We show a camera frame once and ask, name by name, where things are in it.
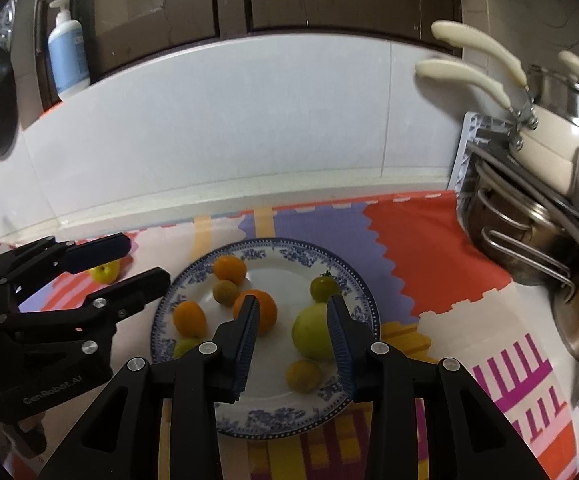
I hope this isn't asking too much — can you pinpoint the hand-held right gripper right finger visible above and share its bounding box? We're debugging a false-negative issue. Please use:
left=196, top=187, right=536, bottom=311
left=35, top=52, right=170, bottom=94
left=327, top=295, right=550, bottom=480

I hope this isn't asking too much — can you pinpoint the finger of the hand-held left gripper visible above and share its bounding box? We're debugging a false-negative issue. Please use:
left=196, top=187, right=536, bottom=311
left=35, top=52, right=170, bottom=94
left=0, top=232, right=131, bottom=287
left=0, top=267, right=171, bottom=334

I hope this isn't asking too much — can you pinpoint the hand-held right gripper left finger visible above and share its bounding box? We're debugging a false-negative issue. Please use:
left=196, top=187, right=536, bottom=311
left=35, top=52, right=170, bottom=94
left=37, top=295, right=260, bottom=480

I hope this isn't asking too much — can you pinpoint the yellow-green apple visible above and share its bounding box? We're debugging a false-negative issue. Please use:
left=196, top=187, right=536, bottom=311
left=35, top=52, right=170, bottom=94
left=91, top=260, right=120, bottom=285

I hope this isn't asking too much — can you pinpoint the large green apple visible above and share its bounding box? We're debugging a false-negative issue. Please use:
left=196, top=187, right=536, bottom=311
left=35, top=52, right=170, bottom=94
left=292, top=302, right=335, bottom=360

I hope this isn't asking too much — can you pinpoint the large orange mandarin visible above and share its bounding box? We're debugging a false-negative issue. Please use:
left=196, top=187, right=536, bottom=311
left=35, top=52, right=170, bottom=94
left=233, top=289, right=278, bottom=335

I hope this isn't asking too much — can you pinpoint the small orange mandarin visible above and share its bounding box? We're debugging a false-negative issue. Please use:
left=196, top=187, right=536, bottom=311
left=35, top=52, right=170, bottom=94
left=286, top=359, right=323, bottom=392
left=173, top=301, right=208, bottom=338
left=212, top=280, right=239, bottom=306
left=213, top=255, right=247, bottom=283

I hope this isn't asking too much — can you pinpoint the blue white patterned plate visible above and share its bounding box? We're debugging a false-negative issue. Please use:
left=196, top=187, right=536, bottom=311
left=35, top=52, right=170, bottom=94
left=150, top=237, right=381, bottom=438

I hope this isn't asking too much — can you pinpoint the person's left hand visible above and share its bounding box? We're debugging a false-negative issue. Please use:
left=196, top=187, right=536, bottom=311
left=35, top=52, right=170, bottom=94
left=4, top=410, right=46, bottom=457

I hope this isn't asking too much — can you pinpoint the colourful patterned table mat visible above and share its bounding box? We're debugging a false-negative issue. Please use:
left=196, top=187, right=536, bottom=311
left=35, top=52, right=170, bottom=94
left=0, top=190, right=579, bottom=480

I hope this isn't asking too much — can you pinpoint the white blue pump bottle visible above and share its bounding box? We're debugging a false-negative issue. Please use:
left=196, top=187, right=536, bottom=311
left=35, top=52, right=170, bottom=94
left=47, top=0, right=91, bottom=102

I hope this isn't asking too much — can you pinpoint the white plastic rack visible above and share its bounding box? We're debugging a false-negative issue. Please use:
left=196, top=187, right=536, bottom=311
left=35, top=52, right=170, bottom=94
left=449, top=111, right=515, bottom=196

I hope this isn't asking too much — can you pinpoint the steel pot with lid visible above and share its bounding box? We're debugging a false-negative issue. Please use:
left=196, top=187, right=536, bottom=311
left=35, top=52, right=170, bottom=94
left=524, top=50, right=579, bottom=133

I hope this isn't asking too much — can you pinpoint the dark brown window frame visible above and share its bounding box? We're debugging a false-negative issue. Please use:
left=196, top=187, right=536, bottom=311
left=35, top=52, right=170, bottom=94
left=34, top=0, right=463, bottom=111

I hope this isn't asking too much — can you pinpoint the cream handled pan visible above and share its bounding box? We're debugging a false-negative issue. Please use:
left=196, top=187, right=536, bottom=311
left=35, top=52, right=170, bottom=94
left=416, top=59, right=579, bottom=196
left=432, top=21, right=579, bottom=161

